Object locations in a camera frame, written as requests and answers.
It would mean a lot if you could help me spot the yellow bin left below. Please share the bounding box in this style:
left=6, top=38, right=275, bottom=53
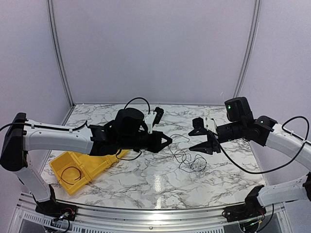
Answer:
left=49, top=151, right=91, bottom=196

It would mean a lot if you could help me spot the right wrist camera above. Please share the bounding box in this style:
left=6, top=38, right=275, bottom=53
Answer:
left=203, top=117, right=217, bottom=135

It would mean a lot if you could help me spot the yellow bin middle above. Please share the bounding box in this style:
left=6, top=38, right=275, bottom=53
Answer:
left=73, top=152, right=112, bottom=179

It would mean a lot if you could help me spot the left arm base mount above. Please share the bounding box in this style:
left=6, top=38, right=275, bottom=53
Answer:
left=33, top=184, right=77, bottom=221

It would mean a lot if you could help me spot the yellow bin right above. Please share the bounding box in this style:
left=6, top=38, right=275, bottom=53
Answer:
left=106, top=150, right=130, bottom=167

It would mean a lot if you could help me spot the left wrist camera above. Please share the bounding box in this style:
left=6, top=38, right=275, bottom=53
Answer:
left=144, top=107, right=164, bottom=134

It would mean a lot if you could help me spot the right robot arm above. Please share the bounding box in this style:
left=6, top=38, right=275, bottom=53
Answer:
left=188, top=97, right=311, bottom=217

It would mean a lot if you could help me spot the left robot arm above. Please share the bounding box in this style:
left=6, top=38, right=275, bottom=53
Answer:
left=0, top=107, right=172, bottom=216

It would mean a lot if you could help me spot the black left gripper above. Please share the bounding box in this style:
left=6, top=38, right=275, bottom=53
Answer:
left=119, top=130, right=173, bottom=153

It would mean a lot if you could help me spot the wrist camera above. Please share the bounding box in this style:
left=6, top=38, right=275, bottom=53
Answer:
left=203, top=117, right=217, bottom=135
left=144, top=107, right=164, bottom=134

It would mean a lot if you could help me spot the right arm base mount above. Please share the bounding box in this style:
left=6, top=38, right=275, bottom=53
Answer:
left=222, top=185, right=266, bottom=222

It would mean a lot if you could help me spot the cable pile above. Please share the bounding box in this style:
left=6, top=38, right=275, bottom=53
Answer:
left=169, top=133, right=210, bottom=173

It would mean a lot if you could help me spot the right frame post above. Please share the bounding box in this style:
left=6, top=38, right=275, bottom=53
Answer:
left=233, top=0, right=262, bottom=98

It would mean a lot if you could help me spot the yellow bin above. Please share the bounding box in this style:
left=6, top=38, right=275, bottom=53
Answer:
left=73, top=152, right=112, bottom=179
left=49, top=151, right=91, bottom=196
left=106, top=150, right=130, bottom=167

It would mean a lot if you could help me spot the aluminium front rail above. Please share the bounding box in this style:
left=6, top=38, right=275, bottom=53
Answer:
left=8, top=193, right=292, bottom=233

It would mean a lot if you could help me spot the left frame post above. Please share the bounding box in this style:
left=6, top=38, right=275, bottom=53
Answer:
left=46, top=0, right=75, bottom=108

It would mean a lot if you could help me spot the frame post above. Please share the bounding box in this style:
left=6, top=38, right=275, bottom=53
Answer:
left=233, top=0, right=262, bottom=98
left=46, top=0, right=75, bottom=108

